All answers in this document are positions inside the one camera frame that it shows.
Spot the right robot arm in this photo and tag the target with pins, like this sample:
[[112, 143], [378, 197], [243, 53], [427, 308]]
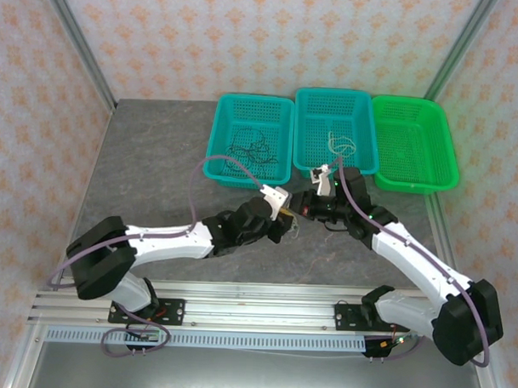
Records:
[[414, 259]]

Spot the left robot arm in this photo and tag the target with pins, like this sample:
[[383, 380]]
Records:
[[168, 242]]

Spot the teal plastic basket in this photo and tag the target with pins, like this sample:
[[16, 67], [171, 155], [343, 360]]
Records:
[[330, 107], [253, 113]]

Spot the green plastic basket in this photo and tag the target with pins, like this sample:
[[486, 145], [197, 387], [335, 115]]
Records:
[[414, 140]]

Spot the black mounting plate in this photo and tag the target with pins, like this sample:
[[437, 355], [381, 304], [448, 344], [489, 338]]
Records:
[[172, 310], [346, 316]]

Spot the small electronics board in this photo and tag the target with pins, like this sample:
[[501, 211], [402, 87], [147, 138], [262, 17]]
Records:
[[383, 345], [145, 337]]

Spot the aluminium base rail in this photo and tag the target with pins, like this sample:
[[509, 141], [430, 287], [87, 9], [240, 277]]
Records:
[[259, 307]]

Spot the aluminium frame post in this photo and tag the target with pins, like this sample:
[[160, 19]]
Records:
[[23, 360], [442, 234], [81, 47], [459, 52]]

